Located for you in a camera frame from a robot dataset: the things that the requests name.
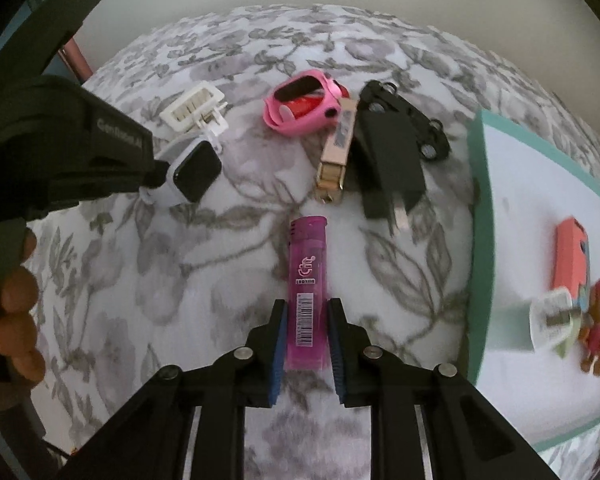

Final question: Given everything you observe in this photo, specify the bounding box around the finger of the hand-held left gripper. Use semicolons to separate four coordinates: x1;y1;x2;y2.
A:
139;157;173;198

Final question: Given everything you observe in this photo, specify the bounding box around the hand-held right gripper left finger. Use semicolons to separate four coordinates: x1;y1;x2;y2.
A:
55;299;288;480

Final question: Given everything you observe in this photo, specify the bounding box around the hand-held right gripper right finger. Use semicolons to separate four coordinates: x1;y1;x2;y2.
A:
327;298;561;480

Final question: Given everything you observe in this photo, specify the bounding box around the white smartwatch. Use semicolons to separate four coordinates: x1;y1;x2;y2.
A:
140;139;224;206

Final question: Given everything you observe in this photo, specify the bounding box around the white hair clip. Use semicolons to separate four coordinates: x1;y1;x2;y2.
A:
160;83;231;153

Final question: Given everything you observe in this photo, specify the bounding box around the purple lighter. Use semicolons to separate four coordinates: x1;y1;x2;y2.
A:
286;216;333;372

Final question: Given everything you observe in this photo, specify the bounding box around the pink silicone watch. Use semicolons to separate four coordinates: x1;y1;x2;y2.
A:
263;69;342;137

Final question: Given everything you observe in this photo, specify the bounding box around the black charger plug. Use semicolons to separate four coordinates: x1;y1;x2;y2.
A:
354;110;427;233

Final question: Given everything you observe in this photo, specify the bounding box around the teal box tray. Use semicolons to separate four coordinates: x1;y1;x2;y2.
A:
467;109;600;453

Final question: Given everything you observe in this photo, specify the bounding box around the white charger plug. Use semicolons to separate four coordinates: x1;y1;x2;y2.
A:
529;286;583;356

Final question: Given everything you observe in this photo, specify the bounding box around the black toy car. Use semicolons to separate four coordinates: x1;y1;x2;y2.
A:
358;80;452;162

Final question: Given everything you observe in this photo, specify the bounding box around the person's left hand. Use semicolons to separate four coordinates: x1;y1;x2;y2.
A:
0;232;47;386

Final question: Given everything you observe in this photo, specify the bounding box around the pink board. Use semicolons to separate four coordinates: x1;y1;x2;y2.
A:
62;40;93;81

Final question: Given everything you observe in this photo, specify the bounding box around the floral blanket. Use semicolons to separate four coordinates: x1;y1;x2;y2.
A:
25;4;600;480

